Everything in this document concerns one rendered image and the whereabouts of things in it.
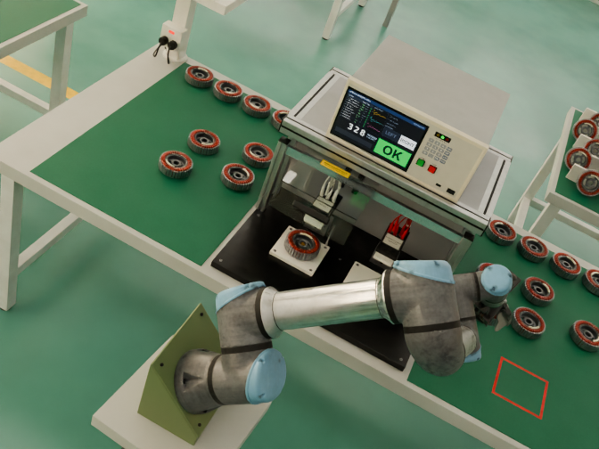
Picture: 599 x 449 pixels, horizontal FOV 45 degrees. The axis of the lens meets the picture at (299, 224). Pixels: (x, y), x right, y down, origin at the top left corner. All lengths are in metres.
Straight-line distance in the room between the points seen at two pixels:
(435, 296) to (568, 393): 1.03
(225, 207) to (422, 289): 1.07
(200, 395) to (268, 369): 0.18
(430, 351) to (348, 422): 1.49
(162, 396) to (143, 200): 0.79
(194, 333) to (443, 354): 0.62
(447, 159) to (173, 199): 0.87
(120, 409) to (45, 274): 1.33
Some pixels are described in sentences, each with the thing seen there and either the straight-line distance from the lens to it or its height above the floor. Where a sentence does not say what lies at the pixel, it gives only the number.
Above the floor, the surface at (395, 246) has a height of 0.92.
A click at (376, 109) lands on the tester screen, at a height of 1.27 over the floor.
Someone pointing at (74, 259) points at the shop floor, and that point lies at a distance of 3.16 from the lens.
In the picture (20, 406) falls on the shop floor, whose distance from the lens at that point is 2.73.
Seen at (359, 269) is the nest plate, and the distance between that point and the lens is 2.32.
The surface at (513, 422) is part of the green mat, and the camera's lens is 2.24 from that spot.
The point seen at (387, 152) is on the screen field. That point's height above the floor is 1.16.
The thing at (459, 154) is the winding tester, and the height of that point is 1.26.
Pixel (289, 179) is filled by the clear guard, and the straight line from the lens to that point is 2.07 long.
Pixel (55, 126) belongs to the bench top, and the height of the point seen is 0.75.
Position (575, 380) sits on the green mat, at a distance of 2.48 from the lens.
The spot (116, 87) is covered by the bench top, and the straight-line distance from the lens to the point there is 2.81.
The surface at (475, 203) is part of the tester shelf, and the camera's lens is 2.23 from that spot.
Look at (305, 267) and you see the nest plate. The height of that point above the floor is 0.78.
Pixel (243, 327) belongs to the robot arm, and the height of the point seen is 1.09.
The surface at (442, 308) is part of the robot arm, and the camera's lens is 1.48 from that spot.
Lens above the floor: 2.30
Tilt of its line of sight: 40 degrees down
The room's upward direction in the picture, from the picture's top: 22 degrees clockwise
